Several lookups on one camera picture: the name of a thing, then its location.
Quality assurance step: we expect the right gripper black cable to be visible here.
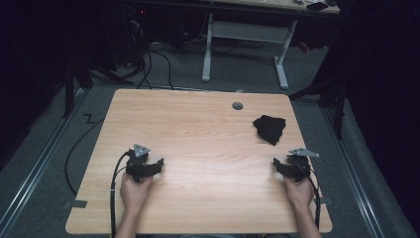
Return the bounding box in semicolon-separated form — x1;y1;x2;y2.
296;162;322;230

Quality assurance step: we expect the bundle of black cables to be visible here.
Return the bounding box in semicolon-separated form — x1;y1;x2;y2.
122;19;175;91

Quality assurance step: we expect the light wooden desk top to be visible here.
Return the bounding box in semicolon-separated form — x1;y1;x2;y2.
211;0;341;15

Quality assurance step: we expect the person's right hand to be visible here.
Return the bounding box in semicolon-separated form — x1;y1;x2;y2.
282;175;317;212

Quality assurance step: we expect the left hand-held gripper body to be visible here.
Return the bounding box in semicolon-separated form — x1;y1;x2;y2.
125;143;157;183

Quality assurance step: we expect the black phone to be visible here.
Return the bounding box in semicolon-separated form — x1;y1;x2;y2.
305;1;330;12

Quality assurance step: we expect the white metal desk frame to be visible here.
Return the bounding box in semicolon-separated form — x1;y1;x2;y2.
201;12;298;90

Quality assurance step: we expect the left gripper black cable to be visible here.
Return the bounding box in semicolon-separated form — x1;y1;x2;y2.
109;150;133;238

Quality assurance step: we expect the metal floor rail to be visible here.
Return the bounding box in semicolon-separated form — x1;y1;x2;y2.
321;107;385;238
0;88;87;232

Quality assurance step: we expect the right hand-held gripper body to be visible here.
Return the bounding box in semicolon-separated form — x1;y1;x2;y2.
285;147;321;183

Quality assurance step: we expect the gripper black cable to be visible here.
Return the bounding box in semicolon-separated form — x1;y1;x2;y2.
109;150;133;238
296;162;322;230

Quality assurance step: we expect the black metal stand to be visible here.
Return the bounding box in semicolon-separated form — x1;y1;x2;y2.
61;56;134;119
288;75;349;141

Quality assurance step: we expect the black sock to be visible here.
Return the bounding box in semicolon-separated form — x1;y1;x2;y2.
252;114;287;147

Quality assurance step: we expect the black floor cable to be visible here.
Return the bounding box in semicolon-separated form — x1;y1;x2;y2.
63;117;107;196

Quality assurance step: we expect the person's left hand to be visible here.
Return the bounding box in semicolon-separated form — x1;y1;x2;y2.
119;172;155;213

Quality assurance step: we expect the black computer tower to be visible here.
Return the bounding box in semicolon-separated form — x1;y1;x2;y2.
110;6;150;67

